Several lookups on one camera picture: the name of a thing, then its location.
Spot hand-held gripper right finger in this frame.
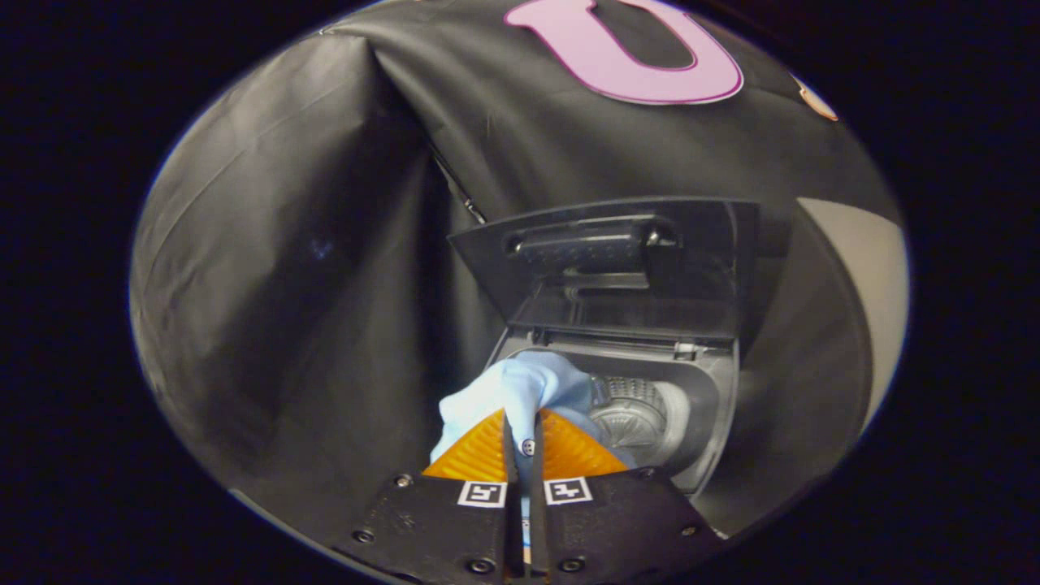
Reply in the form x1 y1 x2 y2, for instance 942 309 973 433
532 409 724 582

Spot black backdrop cloth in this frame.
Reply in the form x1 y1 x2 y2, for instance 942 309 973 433
130 0 903 539

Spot beige cabinet with dark top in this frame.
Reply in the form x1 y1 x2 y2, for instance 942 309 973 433
731 195 909 521

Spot light blue garment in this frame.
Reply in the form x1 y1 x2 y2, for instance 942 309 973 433
431 351 636 474

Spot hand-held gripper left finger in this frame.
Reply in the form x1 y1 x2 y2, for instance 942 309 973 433
333 409 525 582

